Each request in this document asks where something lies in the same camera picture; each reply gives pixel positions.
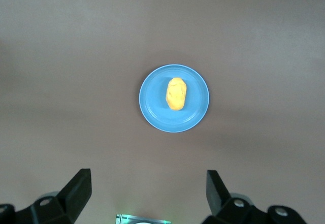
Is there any yellow potato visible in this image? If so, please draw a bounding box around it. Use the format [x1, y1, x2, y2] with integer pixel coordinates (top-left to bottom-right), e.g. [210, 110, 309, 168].
[165, 77, 188, 111]

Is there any blue round plate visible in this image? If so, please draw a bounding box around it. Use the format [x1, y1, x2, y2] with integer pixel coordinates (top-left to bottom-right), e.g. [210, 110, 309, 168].
[138, 64, 210, 134]

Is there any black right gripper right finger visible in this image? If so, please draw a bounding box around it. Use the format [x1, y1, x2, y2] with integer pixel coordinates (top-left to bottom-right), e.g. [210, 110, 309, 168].
[202, 170, 270, 224]

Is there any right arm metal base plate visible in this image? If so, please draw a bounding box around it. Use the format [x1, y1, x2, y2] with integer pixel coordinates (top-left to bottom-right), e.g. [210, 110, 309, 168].
[116, 213, 171, 224]

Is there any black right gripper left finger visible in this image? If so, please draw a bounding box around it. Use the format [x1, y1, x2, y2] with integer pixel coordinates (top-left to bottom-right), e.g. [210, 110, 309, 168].
[15, 168, 92, 224]

